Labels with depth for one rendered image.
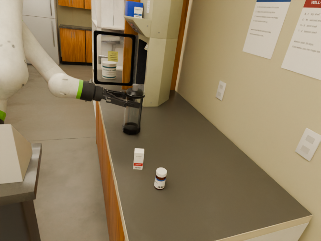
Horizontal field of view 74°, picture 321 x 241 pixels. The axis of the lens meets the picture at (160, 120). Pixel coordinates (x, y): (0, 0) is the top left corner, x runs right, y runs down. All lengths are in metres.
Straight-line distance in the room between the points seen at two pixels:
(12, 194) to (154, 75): 1.03
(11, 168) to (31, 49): 0.54
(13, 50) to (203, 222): 0.86
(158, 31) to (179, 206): 1.04
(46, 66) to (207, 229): 0.97
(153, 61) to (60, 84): 0.66
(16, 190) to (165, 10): 1.19
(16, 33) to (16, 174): 0.49
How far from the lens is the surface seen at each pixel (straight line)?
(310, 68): 1.04
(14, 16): 0.99
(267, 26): 1.22
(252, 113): 1.23
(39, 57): 1.17
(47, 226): 2.02
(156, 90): 1.53
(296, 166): 1.09
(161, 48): 1.47
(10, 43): 0.91
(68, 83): 1.04
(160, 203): 0.83
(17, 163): 0.91
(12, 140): 0.86
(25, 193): 0.92
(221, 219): 0.85
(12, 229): 1.14
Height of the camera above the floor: 1.55
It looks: 26 degrees down
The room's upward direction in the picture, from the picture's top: 8 degrees clockwise
